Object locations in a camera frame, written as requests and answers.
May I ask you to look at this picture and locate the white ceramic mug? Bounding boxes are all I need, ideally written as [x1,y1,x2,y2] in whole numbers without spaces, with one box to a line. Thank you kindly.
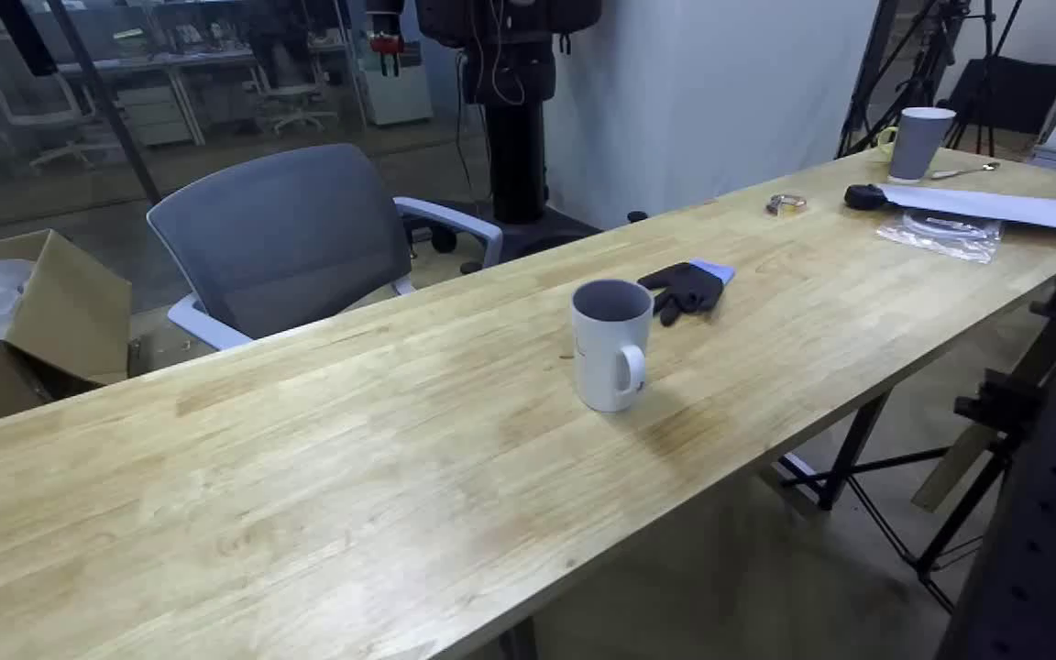
[568,274,656,419]

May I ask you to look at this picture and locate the black work glove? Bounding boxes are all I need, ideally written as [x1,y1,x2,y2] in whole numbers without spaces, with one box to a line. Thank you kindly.
[633,254,742,331]

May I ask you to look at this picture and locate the white background cabinet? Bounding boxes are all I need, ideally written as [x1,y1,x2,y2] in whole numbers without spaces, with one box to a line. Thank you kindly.
[353,49,438,132]

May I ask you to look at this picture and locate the grey office chair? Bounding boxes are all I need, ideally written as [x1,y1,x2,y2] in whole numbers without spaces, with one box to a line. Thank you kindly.
[144,138,505,355]

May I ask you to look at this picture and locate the white partition screen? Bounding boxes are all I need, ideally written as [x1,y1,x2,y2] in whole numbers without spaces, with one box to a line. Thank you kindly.
[542,0,885,230]

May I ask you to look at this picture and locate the black folding table legs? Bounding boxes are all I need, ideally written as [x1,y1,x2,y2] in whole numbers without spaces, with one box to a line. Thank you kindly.
[777,386,1012,616]

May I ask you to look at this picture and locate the background swivel office chair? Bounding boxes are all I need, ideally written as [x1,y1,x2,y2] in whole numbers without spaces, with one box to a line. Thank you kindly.
[237,33,335,138]

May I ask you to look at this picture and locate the small black oval object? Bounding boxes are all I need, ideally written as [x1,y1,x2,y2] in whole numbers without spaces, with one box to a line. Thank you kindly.
[839,179,890,211]

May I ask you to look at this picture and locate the flat clear plastic bag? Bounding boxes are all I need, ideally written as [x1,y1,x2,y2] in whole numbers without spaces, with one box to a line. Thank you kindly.
[873,211,1006,267]

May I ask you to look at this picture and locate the grey paper cup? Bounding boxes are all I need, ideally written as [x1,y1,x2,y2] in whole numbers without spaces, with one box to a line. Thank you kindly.
[886,102,961,183]

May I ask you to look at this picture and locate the background grey desk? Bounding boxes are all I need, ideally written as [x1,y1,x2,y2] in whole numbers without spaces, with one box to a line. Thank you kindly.
[55,40,264,154]

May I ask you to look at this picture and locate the black tripod stand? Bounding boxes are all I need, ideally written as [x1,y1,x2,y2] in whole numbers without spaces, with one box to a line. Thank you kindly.
[837,0,979,160]

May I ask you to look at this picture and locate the brown cardboard box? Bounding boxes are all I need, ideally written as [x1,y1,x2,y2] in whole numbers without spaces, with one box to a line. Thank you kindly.
[0,226,135,435]

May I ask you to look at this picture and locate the tan wooden plank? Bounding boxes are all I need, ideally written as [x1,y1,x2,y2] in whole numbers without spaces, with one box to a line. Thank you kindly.
[908,311,1056,518]

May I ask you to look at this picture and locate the black diagonal pole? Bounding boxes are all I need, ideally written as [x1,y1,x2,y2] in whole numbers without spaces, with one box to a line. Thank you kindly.
[45,0,170,206]

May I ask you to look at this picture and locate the white paper sheet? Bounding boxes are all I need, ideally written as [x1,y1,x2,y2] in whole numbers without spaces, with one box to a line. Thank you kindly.
[875,179,1056,239]

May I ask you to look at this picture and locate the black fabric chair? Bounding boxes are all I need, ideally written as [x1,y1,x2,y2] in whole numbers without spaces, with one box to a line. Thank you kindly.
[941,51,1056,157]

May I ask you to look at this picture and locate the black perforated breadboard table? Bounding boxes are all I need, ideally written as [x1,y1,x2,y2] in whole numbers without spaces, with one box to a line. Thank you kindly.
[934,274,1056,660]

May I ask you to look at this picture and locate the black pedestal stand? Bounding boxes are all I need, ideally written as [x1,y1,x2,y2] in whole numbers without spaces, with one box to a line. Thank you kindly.
[416,0,606,255]

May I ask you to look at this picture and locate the small tape ring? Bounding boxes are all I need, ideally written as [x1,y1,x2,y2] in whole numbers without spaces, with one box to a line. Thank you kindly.
[763,190,812,220]

